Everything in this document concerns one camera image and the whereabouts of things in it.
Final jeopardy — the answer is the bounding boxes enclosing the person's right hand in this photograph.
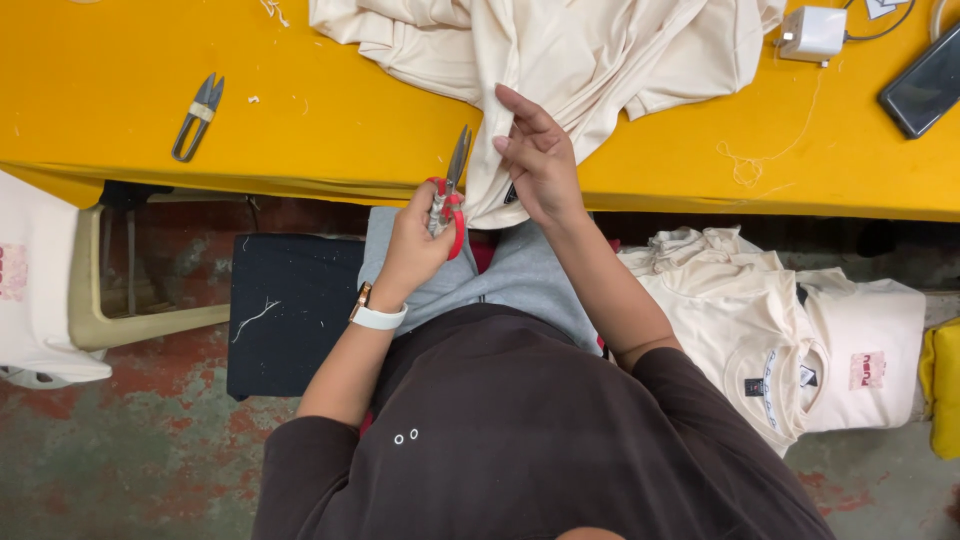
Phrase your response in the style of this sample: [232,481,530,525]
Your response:
[492,84,591,231]

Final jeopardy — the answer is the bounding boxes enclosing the person's left hand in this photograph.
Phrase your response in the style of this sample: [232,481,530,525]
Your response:
[371,180,466,305]

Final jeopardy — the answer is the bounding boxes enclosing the red-handled thread snips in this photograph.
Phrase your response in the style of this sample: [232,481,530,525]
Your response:
[425,124,474,262]

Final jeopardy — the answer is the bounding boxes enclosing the cream garment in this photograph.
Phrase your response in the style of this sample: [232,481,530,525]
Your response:
[309,0,787,231]

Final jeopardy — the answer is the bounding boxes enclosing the white wristwatch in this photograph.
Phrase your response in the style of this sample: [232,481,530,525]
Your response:
[348,281,410,332]

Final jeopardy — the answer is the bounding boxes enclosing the person's grey trousers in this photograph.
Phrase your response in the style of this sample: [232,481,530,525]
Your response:
[358,206,606,357]

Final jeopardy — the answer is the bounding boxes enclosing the black cloth cushion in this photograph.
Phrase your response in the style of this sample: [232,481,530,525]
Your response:
[226,232,369,402]

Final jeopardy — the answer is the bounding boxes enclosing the crumpled cream t-shirt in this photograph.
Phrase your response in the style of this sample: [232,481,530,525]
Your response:
[618,225,785,280]

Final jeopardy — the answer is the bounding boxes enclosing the loose cream thread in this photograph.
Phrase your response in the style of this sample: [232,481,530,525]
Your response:
[714,71,826,190]

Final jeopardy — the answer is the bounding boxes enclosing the person's brown sweater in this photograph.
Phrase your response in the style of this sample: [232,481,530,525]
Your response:
[251,303,837,540]

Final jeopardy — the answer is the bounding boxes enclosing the folded cream t-shirt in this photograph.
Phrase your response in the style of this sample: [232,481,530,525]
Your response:
[636,264,828,459]

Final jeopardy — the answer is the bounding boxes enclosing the grey metal thread snips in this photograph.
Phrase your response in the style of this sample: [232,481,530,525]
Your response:
[171,72,225,164]

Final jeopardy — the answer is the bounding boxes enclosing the white charger adapter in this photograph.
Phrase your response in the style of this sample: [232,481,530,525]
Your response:
[774,6,849,69]

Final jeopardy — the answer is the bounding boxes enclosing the beige plastic chair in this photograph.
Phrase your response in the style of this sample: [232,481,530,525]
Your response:
[67,191,252,354]

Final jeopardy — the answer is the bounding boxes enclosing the folded white t-shirt pink print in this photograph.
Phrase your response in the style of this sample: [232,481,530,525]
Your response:
[795,267,928,435]

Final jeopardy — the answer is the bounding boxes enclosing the hanging white t-shirt pink print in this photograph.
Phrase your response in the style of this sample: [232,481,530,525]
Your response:
[0,171,114,390]

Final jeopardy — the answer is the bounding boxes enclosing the black smartphone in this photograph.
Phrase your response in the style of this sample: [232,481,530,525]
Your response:
[877,21,960,141]

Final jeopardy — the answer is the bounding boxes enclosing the yellow cloth bundle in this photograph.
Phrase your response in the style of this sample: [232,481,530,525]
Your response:
[918,316,960,461]

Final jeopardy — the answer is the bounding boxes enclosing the black charger cable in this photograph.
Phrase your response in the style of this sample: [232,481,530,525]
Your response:
[843,0,918,43]

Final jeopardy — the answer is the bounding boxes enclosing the white cable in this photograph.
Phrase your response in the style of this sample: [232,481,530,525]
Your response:
[928,0,960,43]

